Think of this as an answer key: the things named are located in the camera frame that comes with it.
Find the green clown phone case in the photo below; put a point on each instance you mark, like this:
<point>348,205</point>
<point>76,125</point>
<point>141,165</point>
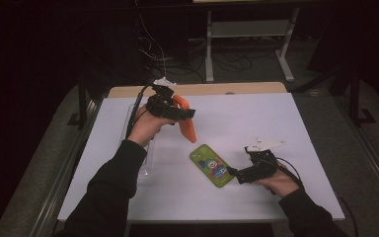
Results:
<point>210,158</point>

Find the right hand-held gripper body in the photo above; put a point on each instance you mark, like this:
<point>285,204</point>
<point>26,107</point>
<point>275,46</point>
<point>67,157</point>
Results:
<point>263,164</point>

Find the person's left hand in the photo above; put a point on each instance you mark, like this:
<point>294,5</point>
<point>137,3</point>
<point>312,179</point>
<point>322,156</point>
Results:
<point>144,128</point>

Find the orange phone case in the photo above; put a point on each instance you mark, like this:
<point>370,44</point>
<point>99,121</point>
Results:
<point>189,131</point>

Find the aluminium frame rail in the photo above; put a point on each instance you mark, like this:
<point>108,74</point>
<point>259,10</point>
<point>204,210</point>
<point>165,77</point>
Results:
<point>66,171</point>
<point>369,148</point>

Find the white metal table frame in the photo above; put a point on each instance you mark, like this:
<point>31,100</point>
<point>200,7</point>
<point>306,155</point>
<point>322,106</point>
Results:
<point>250,29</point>

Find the clear plastic tray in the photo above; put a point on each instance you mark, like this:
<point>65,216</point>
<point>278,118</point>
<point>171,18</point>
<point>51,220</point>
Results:
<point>146,164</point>

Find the person's right hand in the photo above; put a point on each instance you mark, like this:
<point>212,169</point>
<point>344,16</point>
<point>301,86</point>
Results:
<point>283,184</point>

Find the black metal stand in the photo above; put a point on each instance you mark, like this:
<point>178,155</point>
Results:
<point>354,98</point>
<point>83,98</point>

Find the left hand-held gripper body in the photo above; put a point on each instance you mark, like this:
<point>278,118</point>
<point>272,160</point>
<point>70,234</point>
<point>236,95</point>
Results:
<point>161,105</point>

